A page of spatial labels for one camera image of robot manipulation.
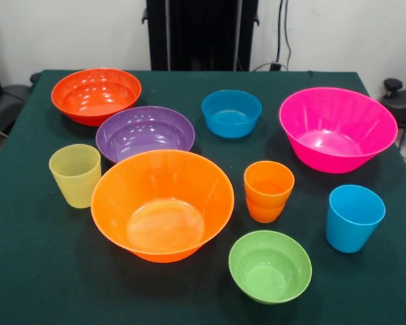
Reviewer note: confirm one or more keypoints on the blue plastic cup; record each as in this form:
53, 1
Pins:
353, 227

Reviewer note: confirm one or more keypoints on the orange plastic cup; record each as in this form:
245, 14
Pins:
269, 186
265, 215

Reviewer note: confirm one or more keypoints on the small green plastic bowl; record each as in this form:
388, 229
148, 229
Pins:
269, 271

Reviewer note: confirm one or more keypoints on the large pink plastic bowl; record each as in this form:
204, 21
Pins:
335, 135

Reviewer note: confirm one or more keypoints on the small blue plastic bowl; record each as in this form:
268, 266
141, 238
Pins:
231, 115

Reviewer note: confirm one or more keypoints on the pale yellow-green plastic cup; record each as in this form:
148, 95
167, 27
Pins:
75, 183

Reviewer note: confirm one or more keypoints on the red plastic bowl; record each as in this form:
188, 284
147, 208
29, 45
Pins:
94, 94

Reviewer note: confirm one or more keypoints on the purple plastic bowl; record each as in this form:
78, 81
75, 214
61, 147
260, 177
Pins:
143, 135

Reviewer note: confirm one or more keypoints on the large orange plastic bowl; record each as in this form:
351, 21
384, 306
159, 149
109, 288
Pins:
162, 210

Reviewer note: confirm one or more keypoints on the dark green table cloth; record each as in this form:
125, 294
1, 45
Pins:
37, 254

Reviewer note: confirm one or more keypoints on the black office chair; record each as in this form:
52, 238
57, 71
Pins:
402, 101
6, 101

